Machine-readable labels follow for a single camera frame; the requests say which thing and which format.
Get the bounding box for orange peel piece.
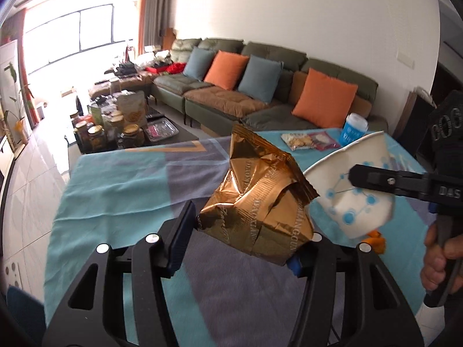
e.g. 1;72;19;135
362;230;386;254

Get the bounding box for white blue paper cup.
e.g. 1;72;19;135
304;132;395;239

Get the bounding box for gold snack wrapper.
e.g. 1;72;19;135
198;125;318;265

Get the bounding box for teal plastic trash bin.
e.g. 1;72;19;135
6;286;46;346

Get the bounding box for person's right hand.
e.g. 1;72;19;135
420;223;463;291

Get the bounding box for white bathroom scale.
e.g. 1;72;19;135
3;261;23;289

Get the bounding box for blue paper coffee cup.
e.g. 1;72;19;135
338;113;368;147

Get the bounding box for red snack packet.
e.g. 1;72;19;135
308;132;341;151

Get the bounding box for orange cushion near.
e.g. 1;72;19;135
292;68;358;128

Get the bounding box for orange cushion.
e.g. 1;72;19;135
204;51;249;91
292;68;358;128

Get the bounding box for clear cracker packet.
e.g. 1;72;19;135
281;133;315;151

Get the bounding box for black glass coffee table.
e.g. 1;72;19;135
65;91;198;154

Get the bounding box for blue cushion near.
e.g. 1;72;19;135
237;55;283;104

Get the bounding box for blue cushion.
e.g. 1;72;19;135
183;47;216;81
237;55;283;104

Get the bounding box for potted green plant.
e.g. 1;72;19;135
1;58;31;152

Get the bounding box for white standing air conditioner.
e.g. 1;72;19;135
1;40;28;158

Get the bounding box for dark green sectional sofa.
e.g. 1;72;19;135
151;38;388;136

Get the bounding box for orange cushion far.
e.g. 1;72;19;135
204;51;249;91

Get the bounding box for blue cushion far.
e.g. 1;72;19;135
183;47;216;81

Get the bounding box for black framed window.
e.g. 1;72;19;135
23;4;114;74

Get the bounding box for left orange grey curtain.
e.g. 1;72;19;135
1;8;39;128

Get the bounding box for orange grey curtain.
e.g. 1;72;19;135
1;8;39;128
137;0;171;55

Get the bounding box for right orange grey curtain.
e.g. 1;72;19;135
137;0;171;55

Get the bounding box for white wall switch plate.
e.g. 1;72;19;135
396;50;415;70

